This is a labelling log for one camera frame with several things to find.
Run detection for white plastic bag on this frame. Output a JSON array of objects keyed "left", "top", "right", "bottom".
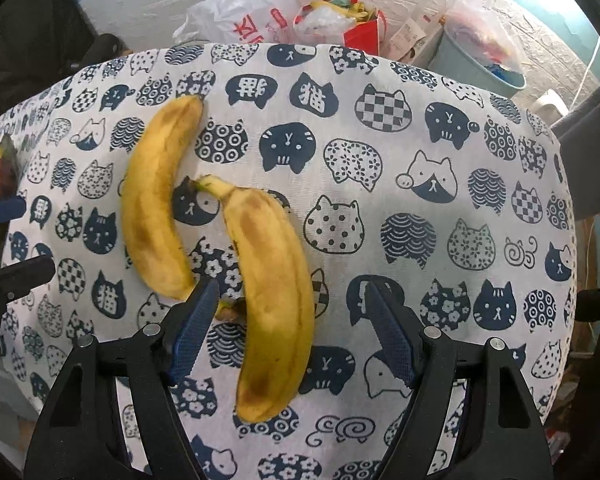
[{"left": 172, "top": 0, "right": 299, "bottom": 47}]

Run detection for grey cloth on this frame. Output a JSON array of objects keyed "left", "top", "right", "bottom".
[{"left": 551, "top": 79, "right": 600, "bottom": 222}]

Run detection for dark cloth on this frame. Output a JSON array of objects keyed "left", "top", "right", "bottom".
[{"left": 0, "top": 0, "right": 97, "bottom": 128}]

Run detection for black round object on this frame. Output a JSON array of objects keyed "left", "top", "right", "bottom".
[{"left": 79, "top": 33, "right": 132, "bottom": 69}]

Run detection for yellow banana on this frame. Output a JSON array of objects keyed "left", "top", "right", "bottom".
[
  {"left": 194, "top": 175, "right": 316, "bottom": 424},
  {"left": 120, "top": 95, "right": 206, "bottom": 303}
]

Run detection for white cable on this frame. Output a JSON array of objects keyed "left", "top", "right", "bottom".
[{"left": 574, "top": 39, "right": 600, "bottom": 112}]

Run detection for paper cartons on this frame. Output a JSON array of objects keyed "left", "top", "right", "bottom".
[{"left": 380, "top": 0, "right": 449, "bottom": 64}]

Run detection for red bag with wrappers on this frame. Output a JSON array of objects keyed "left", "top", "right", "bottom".
[{"left": 292, "top": 0, "right": 387, "bottom": 56}]

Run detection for clear bin liner bag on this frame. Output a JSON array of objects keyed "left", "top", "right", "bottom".
[{"left": 442, "top": 0, "right": 525, "bottom": 82}]

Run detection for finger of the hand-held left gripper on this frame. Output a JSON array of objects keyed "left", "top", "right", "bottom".
[
  {"left": 0, "top": 197, "right": 27, "bottom": 228},
  {"left": 0, "top": 255, "right": 56, "bottom": 359}
]

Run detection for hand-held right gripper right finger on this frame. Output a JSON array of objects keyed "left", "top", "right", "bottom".
[{"left": 362, "top": 282, "right": 553, "bottom": 480}]

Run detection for grey-blue waste bin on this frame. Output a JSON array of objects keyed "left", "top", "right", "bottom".
[{"left": 426, "top": 25, "right": 527, "bottom": 99}]

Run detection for cat print tablecloth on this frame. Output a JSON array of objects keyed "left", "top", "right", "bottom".
[{"left": 0, "top": 42, "right": 579, "bottom": 480}]

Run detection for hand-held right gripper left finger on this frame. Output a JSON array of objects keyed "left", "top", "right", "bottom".
[{"left": 25, "top": 279, "right": 221, "bottom": 480}]

